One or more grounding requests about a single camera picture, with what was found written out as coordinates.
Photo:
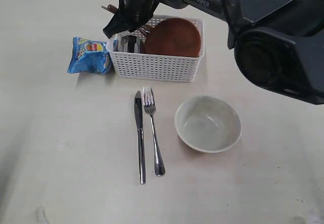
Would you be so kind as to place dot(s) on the blue chips bag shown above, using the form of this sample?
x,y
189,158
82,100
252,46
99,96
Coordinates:
x,y
89,56

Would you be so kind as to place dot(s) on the silver fork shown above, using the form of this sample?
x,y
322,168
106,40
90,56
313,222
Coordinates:
x,y
150,109

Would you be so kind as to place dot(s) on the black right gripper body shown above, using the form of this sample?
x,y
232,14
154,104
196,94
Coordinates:
x,y
135,12

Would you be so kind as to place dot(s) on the silver table knife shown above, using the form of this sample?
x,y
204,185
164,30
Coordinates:
x,y
139,123

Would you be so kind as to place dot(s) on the brown wooden plate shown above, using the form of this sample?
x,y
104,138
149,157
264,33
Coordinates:
x,y
173,37

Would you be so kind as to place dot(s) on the white floral ceramic bowl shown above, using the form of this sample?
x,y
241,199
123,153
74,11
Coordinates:
x,y
207,124

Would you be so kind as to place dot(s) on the white perforated plastic basket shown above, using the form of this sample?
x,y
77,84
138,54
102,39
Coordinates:
x,y
156,67

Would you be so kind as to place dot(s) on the brown wooden spoon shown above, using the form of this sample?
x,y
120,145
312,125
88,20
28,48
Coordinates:
x,y
112,9

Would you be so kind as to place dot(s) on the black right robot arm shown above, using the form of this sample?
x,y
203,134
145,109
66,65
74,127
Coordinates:
x,y
277,44

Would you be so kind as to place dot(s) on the clear faceted glass cup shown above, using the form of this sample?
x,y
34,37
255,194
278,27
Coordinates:
x,y
128,44

